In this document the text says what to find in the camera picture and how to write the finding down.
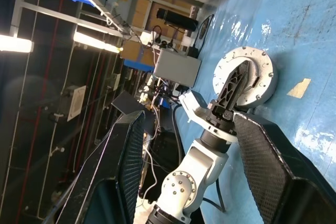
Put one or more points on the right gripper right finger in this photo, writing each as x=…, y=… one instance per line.
x=275, y=169

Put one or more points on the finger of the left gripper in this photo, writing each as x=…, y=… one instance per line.
x=235, y=82

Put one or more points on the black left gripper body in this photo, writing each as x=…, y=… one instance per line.
x=219, y=120

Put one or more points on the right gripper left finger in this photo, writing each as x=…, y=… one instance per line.
x=115, y=161

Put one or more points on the white motor stator disc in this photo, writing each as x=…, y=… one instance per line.
x=258, y=58

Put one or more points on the black flat panel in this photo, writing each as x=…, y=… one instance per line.
x=126, y=103

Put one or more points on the grey metal box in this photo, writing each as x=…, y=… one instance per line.
x=177, y=68

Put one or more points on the beige tape scrap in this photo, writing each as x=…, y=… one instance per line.
x=300, y=89

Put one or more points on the black cylindrical device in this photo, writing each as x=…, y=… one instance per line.
x=176, y=19

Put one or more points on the blue plastic table sheet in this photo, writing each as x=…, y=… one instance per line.
x=288, y=11

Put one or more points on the white power strip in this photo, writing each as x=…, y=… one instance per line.
x=147, y=37

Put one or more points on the brown cardboard box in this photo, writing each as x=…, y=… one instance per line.
x=131, y=51

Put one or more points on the fluorescent tube light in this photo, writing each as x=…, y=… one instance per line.
x=97, y=42
x=15, y=43

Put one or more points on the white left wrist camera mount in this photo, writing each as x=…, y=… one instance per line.
x=190, y=106

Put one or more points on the grey metal shelf frame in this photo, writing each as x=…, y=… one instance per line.
x=18, y=6

